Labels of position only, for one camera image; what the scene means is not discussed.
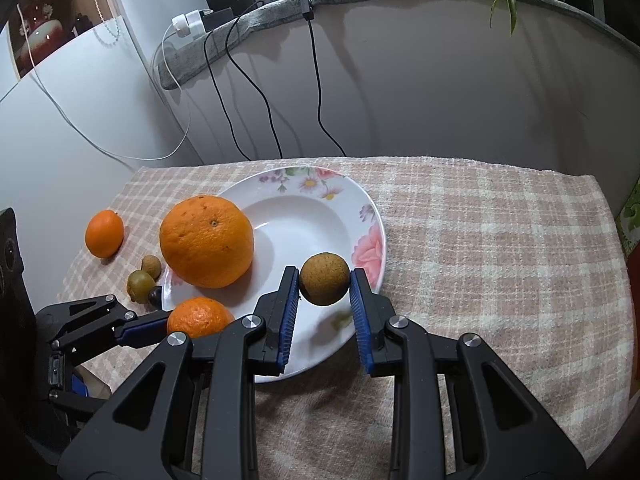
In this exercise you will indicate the pink checkered tablecloth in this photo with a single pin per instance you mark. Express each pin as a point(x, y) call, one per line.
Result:
point(475, 260)

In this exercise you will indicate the small dark fruit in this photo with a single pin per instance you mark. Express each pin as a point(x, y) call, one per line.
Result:
point(156, 297)

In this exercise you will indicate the white floral plate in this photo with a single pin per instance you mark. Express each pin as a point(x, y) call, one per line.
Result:
point(300, 215)

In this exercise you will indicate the round brown fruit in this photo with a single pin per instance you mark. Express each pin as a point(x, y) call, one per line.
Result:
point(324, 279)

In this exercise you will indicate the small brown kiwi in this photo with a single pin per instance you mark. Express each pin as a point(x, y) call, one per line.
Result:
point(151, 266)

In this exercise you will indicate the medium bumpy orange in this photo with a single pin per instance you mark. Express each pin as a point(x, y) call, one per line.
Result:
point(200, 317)

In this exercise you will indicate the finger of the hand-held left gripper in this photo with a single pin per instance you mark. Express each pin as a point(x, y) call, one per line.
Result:
point(75, 401)
point(145, 331)

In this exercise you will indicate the large orange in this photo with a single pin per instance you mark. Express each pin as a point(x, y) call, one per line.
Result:
point(206, 242)

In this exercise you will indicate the small orange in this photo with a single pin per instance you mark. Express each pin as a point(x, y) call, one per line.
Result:
point(104, 234)

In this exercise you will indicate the white cabinet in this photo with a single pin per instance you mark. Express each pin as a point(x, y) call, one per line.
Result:
point(100, 100)

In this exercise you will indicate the white charger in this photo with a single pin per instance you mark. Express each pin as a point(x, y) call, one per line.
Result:
point(189, 23)

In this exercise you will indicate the black power adapter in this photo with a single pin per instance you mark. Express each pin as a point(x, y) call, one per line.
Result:
point(218, 17)

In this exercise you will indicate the small dark jar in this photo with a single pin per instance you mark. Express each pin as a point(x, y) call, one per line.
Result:
point(82, 25)

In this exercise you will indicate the red and white pot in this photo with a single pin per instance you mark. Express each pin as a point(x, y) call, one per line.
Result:
point(42, 35)

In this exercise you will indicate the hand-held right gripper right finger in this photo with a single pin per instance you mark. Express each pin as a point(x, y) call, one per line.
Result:
point(361, 320)

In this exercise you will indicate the green patterned cloth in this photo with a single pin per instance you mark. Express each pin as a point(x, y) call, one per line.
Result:
point(630, 230)

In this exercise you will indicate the small greenish brown fruit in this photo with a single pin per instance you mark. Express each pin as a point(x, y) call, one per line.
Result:
point(139, 286)

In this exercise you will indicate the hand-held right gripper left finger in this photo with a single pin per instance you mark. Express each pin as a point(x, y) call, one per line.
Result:
point(287, 312)

